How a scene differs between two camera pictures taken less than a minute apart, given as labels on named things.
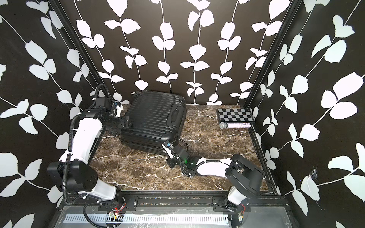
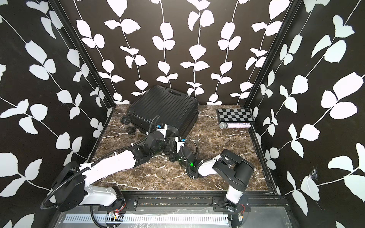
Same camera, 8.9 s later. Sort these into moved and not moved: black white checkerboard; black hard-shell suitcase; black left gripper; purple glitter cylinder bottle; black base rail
Moved: black left gripper; black hard-shell suitcase
Not moved: black white checkerboard; black base rail; purple glitter cylinder bottle
